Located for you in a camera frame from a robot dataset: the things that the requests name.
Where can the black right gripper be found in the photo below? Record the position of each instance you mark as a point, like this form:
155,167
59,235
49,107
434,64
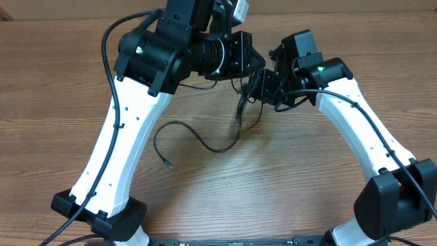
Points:
262,90

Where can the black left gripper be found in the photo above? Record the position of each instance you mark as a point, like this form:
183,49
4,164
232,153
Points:
241,48

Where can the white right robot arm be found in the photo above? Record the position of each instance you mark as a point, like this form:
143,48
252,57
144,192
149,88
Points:
400,191

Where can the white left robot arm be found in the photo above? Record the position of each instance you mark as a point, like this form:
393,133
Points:
154,59

